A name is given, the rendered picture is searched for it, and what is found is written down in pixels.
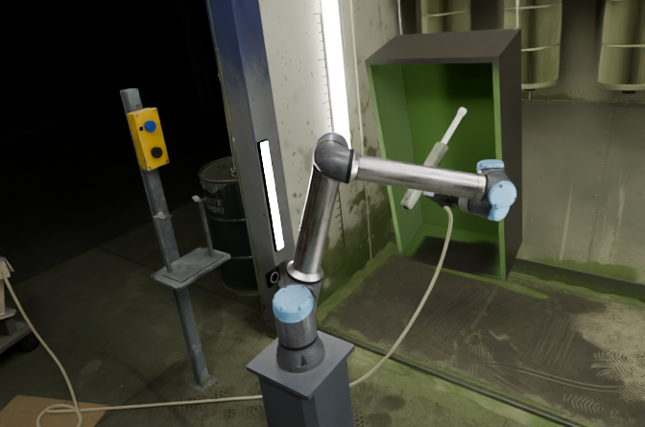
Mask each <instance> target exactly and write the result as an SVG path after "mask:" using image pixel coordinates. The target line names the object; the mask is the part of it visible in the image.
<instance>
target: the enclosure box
mask: <svg viewBox="0 0 645 427"><path fill-rule="evenodd" d="M365 64H366V69H367V75H368V80H369V86H370V95H371V101H372V106H373V112H374V117H375V123H376V128H377V133H378V139H379V145H380V150H381V155H382V158H384V159H390V160H396V161H402V162H408V163H414V164H420V165H423V164H424V162H425V160H426V159H427V157H428V155H430V153H431V151H432V150H433V148H434V146H435V144H436V143H437V142H441V141H442V139H443V137H444V136H445V134H446V132H447V131H448V129H449V127H450V126H451V124H452V122H453V121H454V119H455V117H456V115H457V114H458V110H459V108H460V107H463V108H465V109H466V114H465V115H464V116H463V117H462V119H461V121H460V122H459V124H458V126H457V127H456V129H455V130H454V132H453V133H452V135H451V137H450V138H449V140H448V142H447V143H446V146H447V147H448V148H449V150H448V151H447V153H446V155H445V156H444V158H443V160H442V162H441V164H440V166H439V167H438V168H444V169H449V170H456V171H462V172H468V173H473V174H477V170H476V168H477V163H478V162H480V161H482V160H487V159H496V160H501V161H503V163H504V173H505V174H506V176H507V177H508V179H509V180H510V182H512V183H513V184H514V187H515V189H516V198H515V201H514V202H513V203H512V204H511V205H510V207H509V211H508V213H507V215H506V216H505V217H504V218H503V219H502V220H501V221H493V220H489V219H487V218H484V217H481V216H477V215H474V214H470V213H467V212H464V211H462V210H461V209H460V208H459V206H457V205H455V207H454V208H451V207H449V209H450V210H451V213H452V217H453V223H452V229H451V234H450V239H449V243H448V246H447V250H446V253H445V257H444V259H443V262H442V266H441V268H445V269H449V270H453V271H458V272H462V273H470V274H474V275H479V276H483V277H486V278H491V279H495V280H500V281H504V282H506V280H507V278H508V275H509V273H510V270H511V268H512V266H513V263H514V260H515V258H516V255H517V253H518V250H519V248H520V246H521V243H522V241H523V236H522V102H521V28H516V30H515V29H499V30H482V31H464V32H448V33H431V34H413V35H397V36H395V37H394V38H392V39H391V40H390V41H389V42H387V43H386V44H385V45H383V46H382V47H381V48H380V49H378V50H377V51H376V52H374V53H373V54H372V55H371V56H369V57H368V58H367V59H365ZM387 187H388V193H389V199H390V204H391V210H392V214H393V220H394V230H395V236H396V241H397V246H398V252H399V257H400V258H403V259H407V260H411V261H416V262H419V263H424V264H428V265H432V266H437V267H438V265H439V262H440V259H441V256H442V250H443V247H444V243H445V239H446V235H447V230H448V224H449V216H448V213H447V211H446V210H445V209H444V208H443V207H440V206H439V205H438V204H437V203H436V202H433V201H431V200H430V199H428V198H427V197H425V196H424V195H423V194H422V195H423V196H424V197H423V196H422V195H421V197H420V199H419V200H418V203H417V204H416V206H415V208H414V210H413V211H410V210H407V209H405V208H404V207H403V206H402V205H401V201H402V200H403V197H404V196H405V194H406V192H407V191H408V190H409V189H408V188H402V187H395V186H390V185H387Z"/></svg>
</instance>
